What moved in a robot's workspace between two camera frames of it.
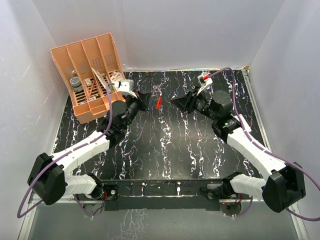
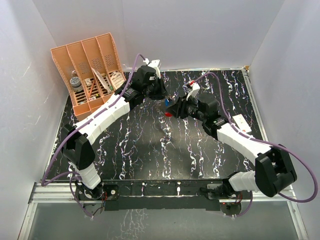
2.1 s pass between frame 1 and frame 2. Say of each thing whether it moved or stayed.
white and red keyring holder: moved
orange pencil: stayed
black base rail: stayed
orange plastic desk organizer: stayed
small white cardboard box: stayed
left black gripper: moved
